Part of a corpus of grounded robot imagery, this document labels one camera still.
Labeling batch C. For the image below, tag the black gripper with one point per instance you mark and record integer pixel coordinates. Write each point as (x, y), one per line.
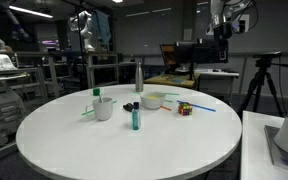
(222, 31)

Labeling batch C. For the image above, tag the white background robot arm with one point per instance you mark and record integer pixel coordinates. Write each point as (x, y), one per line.
(86, 33)

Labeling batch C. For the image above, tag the black camera on tripod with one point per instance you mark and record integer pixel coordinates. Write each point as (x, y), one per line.
(267, 55)

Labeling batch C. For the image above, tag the long ceiling light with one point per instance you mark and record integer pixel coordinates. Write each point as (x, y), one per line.
(27, 11)

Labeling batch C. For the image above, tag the white mug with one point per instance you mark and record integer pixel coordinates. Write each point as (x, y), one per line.
(103, 109)

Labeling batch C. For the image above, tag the Rubik's cube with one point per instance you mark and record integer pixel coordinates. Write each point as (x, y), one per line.
(185, 109)

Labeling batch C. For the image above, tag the long green stick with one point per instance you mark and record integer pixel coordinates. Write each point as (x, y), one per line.
(172, 94)

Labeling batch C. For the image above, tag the white paper on wall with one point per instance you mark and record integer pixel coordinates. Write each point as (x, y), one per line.
(187, 34)

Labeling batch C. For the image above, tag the blue hanging cloth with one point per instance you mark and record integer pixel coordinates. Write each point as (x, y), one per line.
(101, 26)

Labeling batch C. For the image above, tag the orange stick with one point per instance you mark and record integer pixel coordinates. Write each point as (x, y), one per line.
(166, 108)

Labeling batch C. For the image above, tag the black monitor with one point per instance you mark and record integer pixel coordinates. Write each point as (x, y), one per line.
(210, 51)

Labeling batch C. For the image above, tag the blue stick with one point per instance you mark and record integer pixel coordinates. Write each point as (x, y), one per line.
(202, 107)

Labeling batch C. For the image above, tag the green stick under mug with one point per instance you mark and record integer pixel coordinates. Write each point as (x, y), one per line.
(86, 113)

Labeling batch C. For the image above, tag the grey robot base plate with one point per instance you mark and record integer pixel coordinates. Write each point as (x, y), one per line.
(277, 151)

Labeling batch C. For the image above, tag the monitor with orange screen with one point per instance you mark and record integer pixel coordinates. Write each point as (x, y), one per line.
(168, 55)

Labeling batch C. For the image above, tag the wooden desk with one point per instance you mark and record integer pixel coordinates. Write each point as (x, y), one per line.
(165, 80)

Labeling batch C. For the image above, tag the short green stick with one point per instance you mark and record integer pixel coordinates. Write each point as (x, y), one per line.
(168, 101)

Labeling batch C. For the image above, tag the green cube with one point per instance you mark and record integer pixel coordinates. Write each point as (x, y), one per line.
(96, 91)

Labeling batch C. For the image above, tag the white desk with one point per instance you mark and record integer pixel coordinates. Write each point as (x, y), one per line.
(217, 75)

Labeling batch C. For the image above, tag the metal spoon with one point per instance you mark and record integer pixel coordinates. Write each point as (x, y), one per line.
(100, 98)

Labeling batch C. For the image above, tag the small black object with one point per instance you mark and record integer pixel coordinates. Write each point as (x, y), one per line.
(128, 107)

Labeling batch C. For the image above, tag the stainless steel bottle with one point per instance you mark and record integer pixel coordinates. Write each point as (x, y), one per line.
(139, 78)

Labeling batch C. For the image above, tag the white bowl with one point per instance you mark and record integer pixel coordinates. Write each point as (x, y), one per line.
(152, 104)

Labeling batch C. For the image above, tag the teal plastic bottle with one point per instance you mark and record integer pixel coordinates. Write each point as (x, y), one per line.
(136, 118)

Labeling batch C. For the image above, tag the black camera tripod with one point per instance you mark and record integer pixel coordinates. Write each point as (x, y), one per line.
(260, 81)

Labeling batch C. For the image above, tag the metal frame table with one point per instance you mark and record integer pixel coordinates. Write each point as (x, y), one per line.
(90, 71)

